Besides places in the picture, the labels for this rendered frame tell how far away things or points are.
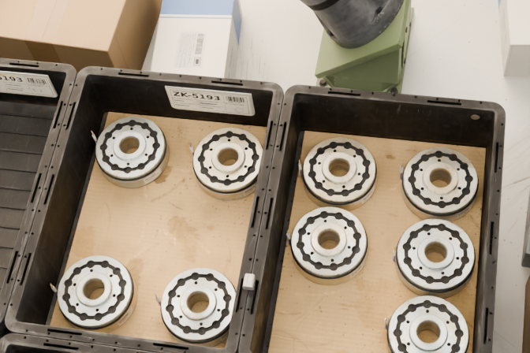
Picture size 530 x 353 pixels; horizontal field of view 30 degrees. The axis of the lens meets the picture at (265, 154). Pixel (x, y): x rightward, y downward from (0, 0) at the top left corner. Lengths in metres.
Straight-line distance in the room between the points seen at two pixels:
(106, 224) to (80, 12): 0.36
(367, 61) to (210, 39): 0.26
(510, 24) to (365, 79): 0.24
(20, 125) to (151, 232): 0.28
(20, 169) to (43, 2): 0.28
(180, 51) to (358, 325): 0.55
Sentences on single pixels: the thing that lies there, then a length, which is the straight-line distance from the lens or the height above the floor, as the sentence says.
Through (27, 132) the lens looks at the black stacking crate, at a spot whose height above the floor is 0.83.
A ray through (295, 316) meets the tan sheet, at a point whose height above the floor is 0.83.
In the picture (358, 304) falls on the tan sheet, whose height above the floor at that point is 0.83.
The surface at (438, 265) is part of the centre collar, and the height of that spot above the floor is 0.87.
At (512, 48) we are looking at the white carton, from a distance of 1.60.
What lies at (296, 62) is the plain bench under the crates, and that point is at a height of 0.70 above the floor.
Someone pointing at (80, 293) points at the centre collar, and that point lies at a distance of 1.35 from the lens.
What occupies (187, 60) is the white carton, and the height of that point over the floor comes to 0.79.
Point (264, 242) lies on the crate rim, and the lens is 1.26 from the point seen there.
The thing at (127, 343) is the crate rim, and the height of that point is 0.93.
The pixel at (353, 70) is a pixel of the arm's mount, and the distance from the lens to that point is 1.57.
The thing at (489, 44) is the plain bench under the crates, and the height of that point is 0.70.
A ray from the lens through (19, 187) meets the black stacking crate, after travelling 1.49.
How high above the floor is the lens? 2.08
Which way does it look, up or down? 61 degrees down
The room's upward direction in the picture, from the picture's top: 11 degrees counter-clockwise
